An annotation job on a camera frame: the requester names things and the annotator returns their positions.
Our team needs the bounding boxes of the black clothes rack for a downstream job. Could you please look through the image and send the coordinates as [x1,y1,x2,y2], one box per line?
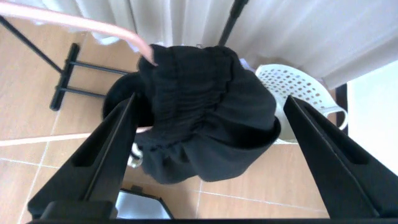
[0,0,250,112]

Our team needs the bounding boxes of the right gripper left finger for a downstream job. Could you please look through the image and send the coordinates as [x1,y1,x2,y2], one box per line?
[27,92,139,220]

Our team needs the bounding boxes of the black drawstring shorts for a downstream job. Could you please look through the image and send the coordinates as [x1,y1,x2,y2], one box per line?
[102,43,282,185]

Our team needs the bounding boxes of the pink clothes hanger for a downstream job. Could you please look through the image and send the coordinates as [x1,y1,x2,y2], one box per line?
[0,1,158,147]

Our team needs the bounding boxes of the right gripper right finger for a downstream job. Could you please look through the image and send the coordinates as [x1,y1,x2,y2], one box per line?
[282,94,398,219]

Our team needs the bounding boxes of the white laundry basket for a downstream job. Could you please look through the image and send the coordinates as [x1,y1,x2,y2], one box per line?
[254,63,349,144]

